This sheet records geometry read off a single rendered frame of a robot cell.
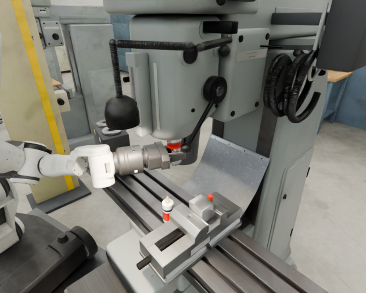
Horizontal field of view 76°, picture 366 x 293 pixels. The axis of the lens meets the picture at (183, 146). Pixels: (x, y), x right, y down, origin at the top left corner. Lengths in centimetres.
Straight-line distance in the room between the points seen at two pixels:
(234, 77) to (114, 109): 35
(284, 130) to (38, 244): 134
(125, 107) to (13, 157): 44
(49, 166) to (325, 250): 207
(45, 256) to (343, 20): 146
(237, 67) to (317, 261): 180
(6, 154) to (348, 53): 88
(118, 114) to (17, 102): 187
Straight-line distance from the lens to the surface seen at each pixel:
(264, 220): 121
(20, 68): 228
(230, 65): 67
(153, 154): 72
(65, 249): 141
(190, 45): 41
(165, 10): 51
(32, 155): 87
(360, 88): 479
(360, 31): 64
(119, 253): 98
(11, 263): 153
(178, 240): 75
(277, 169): 104
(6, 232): 142
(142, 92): 60
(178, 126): 61
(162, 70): 57
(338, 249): 239
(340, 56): 65
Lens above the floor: 162
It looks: 29 degrees down
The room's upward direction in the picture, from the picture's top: straight up
